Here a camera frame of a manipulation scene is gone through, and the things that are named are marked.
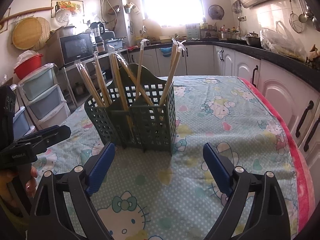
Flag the long chopstick pair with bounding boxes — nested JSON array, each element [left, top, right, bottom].
[[115, 52, 153, 106]]

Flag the left hand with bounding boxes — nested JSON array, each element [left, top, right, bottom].
[[0, 166, 38, 207]]

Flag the white kitchen cabinets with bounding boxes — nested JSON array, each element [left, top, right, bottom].
[[127, 44, 320, 185]]

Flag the steel pot on counter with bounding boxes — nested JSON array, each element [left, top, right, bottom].
[[245, 31, 261, 47]]

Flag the hanging ladles and utensils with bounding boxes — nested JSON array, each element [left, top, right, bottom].
[[289, 0, 319, 34]]

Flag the Hello Kitty patterned tablecloth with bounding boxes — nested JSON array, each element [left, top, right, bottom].
[[32, 75, 301, 240]]

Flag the plastic drawer unit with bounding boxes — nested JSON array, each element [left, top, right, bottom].
[[17, 63, 71, 130]]

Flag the green plastic utensil basket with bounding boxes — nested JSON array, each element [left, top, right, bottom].
[[84, 67, 176, 153]]

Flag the black microwave oven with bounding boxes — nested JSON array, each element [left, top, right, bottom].
[[46, 33, 97, 68]]

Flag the pink blanket under cloth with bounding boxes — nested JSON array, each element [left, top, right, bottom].
[[240, 77, 316, 236]]

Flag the round bamboo tray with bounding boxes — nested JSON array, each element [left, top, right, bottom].
[[12, 17, 50, 51]]

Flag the red plastic basin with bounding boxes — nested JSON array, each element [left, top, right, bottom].
[[14, 54, 43, 80]]

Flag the plastic bag on counter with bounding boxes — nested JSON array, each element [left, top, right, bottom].
[[260, 21, 307, 62]]

